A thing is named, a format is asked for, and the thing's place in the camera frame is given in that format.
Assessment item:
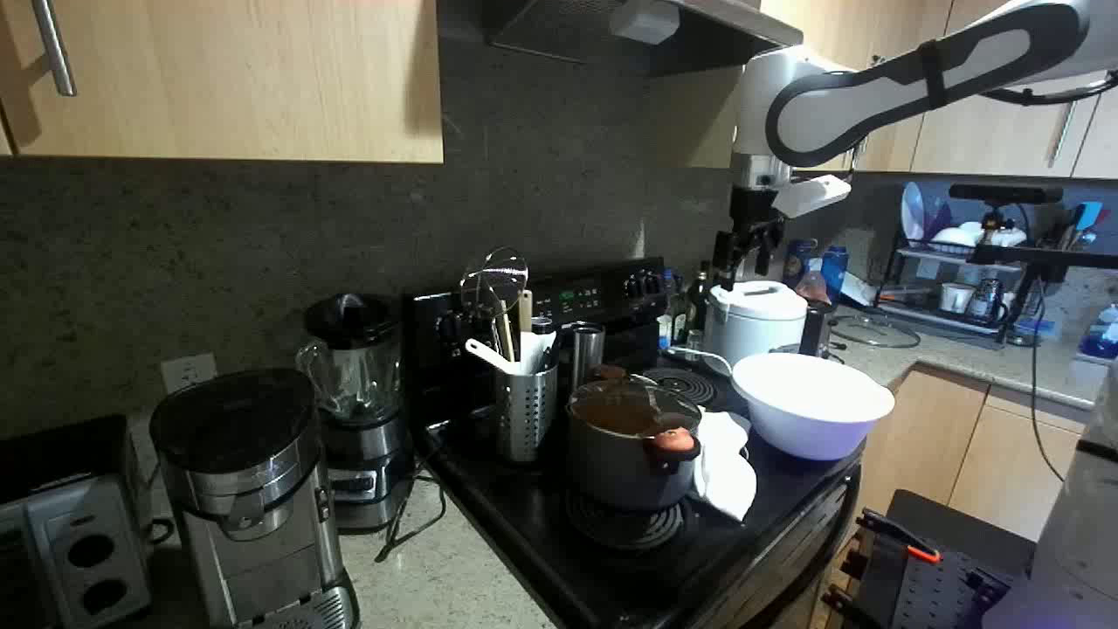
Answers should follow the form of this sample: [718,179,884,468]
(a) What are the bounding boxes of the range hood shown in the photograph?
[482,0,803,72]

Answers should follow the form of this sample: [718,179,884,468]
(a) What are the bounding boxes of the steel coffee maker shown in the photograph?
[149,366,360,629]

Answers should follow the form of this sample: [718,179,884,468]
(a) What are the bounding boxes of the black tool rack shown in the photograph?
[822,490,1033,629]

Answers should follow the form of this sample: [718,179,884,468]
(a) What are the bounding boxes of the black blender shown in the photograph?
[292,288,415,535]

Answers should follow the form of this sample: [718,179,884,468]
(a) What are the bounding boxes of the metal whisk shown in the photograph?
[459,250,532,340]

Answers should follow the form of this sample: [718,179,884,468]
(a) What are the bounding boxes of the upper wooden cabinet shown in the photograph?
[0,0,444,163]

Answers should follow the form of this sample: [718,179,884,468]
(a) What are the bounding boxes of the metal utensil holder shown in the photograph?
[495,366,558,463]

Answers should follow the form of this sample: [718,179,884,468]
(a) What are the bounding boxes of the white ladle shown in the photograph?
[466,340,523,376]

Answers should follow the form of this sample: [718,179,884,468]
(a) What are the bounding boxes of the black electric stove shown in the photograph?
[402,285,861,629]

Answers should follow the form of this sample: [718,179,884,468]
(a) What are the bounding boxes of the white kitchen towel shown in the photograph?
[694,413,759,520]

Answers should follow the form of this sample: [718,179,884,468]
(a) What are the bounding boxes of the dark pot orange handles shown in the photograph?
[567,404,699,509]

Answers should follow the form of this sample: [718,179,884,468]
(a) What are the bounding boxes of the white mixing bowl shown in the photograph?
[732,352,893,460]

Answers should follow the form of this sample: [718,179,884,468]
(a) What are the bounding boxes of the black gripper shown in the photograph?
[705,171,857,288]

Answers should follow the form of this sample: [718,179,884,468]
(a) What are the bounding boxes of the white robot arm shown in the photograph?
[712,0,1118,285]

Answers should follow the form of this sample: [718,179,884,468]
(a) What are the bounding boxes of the dish drying rack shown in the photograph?
[875,179,1081,341]

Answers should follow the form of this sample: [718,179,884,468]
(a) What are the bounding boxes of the wall power outlet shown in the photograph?
[160,352,216,392]

